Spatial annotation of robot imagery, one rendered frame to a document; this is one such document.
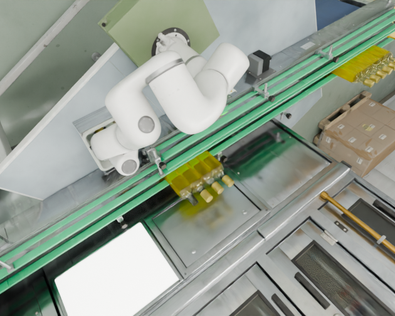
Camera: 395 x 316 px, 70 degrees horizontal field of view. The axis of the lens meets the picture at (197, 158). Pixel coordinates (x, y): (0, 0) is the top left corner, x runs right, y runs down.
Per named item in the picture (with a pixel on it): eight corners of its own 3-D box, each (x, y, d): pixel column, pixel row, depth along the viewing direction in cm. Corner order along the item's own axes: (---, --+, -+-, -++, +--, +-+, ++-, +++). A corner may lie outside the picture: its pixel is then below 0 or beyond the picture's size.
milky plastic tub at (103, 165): (94, 160, 121) (102, 173, 116) (71, 123, 104) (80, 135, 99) (130, 141, 127) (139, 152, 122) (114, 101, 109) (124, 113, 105)
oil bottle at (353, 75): (323, 69, 170) (367, 91, 154) (326, 61, 165) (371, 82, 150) (330, 66, 172) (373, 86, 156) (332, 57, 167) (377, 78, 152)
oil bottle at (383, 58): (347, 54, 177) (391, 74, 162) (350, 46, 173) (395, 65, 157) (353, 51, 179) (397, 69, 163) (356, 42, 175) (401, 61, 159)
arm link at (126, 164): (109, 138, 80) (140, 128, 84) (98, 126, 88) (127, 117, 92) (121, 181, 88) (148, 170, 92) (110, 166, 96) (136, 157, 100)
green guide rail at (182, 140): (155, 148, 120) (165, 160, 116) (154, 147, 119) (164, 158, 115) (393, 10, 177) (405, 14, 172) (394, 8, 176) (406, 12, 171)
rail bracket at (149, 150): (150, 166, 125) (165, 184, 118) (141, 140, 112) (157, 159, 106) (156, 163, 126) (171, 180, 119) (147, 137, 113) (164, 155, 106)
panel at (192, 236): (52, 281, 116) (83, 362, 98) (49, 279, 114) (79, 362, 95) (222, 167, 145) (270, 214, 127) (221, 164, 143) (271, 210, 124)
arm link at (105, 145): (142, 112, 72) (126, 125, 91) (92, 127, 67) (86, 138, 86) (154, 143, 73) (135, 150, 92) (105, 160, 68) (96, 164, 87)
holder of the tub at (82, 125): (98, 167, 125) (106, 178, 121) (71, 121, 104) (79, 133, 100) (132, 148, 131) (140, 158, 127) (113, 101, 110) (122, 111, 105)
